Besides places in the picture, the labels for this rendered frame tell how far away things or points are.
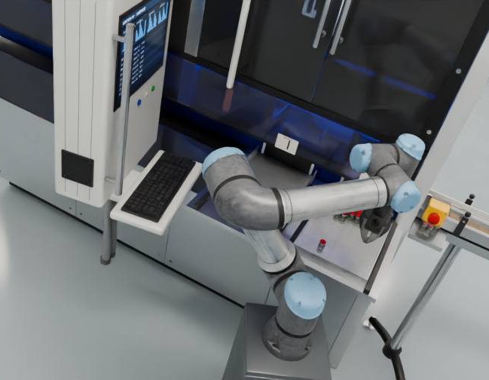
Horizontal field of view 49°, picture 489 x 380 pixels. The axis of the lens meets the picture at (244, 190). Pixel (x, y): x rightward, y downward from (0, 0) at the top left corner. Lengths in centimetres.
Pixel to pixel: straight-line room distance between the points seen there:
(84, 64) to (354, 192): 86
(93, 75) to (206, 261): 122
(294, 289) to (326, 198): 34
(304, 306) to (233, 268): 107
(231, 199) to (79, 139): 74
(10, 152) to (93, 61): 151
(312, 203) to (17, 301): 178
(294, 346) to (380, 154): 59
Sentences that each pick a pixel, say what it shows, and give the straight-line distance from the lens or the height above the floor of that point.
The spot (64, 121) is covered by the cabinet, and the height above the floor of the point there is 111.
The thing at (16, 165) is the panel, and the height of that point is 23.
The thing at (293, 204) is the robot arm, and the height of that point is 134.
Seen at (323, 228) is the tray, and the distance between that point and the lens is 192.
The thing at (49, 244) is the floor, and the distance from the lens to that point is 294.
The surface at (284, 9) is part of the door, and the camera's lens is 188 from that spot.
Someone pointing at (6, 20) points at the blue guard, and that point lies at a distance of 268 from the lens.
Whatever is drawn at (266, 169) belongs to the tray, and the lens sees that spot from 211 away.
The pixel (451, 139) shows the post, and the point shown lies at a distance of 186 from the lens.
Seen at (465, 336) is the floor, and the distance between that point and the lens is 316.
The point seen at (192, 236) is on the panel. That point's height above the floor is 35.
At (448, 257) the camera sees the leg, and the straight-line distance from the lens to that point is 228.
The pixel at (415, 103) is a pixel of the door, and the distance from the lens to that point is 184.
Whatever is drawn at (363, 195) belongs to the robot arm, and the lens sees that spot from 128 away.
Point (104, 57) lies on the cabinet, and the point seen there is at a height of 137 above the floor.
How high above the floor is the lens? 207
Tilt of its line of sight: 37 degrees down
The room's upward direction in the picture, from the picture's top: 14 degrees clockwise
